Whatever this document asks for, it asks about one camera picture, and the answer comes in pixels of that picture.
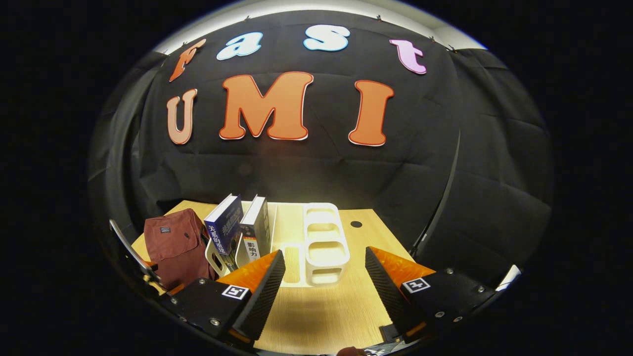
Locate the black and white cover book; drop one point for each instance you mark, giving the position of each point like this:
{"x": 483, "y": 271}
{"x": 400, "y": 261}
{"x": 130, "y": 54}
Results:
{"x": 257, "y": 232}

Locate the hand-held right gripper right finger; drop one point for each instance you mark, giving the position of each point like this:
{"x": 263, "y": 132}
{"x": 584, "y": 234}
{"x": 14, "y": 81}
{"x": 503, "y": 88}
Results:
{"x": 388, "y": 291}

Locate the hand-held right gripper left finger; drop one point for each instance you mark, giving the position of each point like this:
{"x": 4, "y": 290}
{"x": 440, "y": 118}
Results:
{"x": 262, "y": 296}

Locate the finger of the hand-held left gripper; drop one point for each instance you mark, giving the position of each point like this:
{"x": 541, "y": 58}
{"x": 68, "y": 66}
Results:
{"x": 148, "y": 271}

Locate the blue cover book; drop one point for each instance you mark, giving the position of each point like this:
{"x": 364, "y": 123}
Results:
{"x": 225, "y": 227}

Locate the white bookshelf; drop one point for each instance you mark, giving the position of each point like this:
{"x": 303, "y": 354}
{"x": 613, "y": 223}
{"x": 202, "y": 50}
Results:
{"x": 324, "y": 252}

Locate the white device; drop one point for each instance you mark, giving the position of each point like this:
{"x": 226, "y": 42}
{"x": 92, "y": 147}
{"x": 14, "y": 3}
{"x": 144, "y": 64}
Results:
{"x": 509, "y": 278}

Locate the maroon schoolbag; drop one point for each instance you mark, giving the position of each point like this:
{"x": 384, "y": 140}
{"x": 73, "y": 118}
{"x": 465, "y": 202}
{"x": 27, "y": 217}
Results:
{"x": 173, "y": 247}

